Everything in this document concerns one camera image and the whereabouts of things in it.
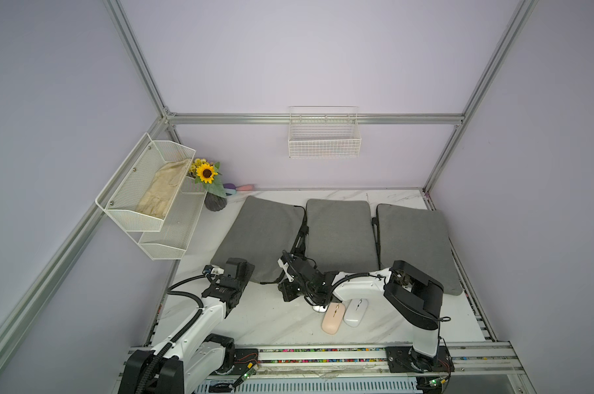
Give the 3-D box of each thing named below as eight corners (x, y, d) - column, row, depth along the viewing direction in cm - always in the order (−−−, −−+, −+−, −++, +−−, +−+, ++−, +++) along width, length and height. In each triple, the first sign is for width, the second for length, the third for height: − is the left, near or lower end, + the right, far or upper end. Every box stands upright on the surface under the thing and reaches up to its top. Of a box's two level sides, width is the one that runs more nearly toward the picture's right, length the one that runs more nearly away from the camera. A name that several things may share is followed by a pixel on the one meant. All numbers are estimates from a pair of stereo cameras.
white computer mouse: (340, 322, 83) (342, 319, 81) (350, 296, 89) (351, 293, 87) (359, 331, 82) (360, 328, 79) (367, 304, 87) (369, 301, 85)
